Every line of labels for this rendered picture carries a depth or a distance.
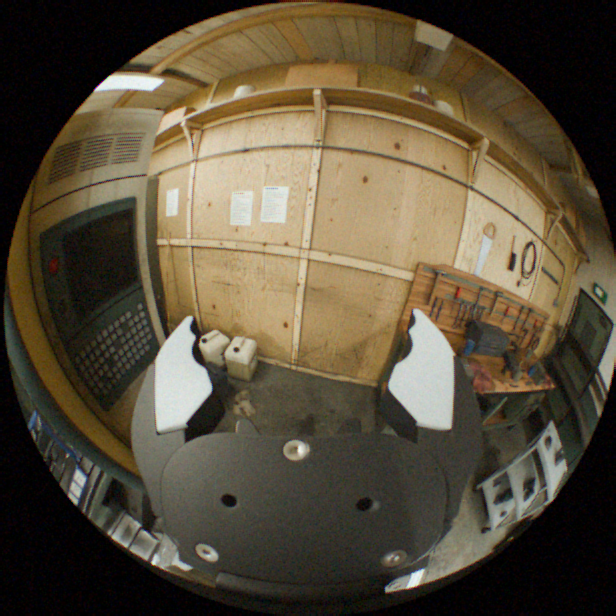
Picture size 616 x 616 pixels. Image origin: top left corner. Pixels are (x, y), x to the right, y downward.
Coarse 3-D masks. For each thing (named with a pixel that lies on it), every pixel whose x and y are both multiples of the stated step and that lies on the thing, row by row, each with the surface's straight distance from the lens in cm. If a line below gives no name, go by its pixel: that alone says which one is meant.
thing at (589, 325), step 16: (576, 304) 383; (592, 304) 373; (592, 320) 369; (608, 320) 363; (592, 336) 365; (608, 336) 361; (560, 352) 385; (576, 352) 372; (592, 352) 363; (576, 368) 369; (560, 384) 379; (576, 384) 368; (560, 400) 378; (560, 416) 377
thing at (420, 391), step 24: (408, 336) 10; (432, 336) 10; (408, 360) 8; (432, 360) 9; (408, 384) 8; (432, 384) 8; (384, 408) 8; (408, 408) 7; (432, 408) 7; (408, 432) 7
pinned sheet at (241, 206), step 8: (232, 192) 186; (240, 192) 181; (248, 192) 177; (232, 200) 185; (240, 200) 180; (248, 200) 176; (232, 208) 185; (240, 208) 180; (248, 208) 176; (232, 216) 185; (240, 216) 180; (248, 216) 176; (232, 224) 185; (240, 224) 181; (248, 224) 177
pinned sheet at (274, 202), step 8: (264, 192) 170; (272, 192) 167; (280, 192) 165; (264, 200) 169; (272, 200) 167; (280, 200) 164; (264, 208) 169; (272, 208) 166; (280, 208) 164; (264, 216) 169; (272, 216) 167; (280, 216) 164
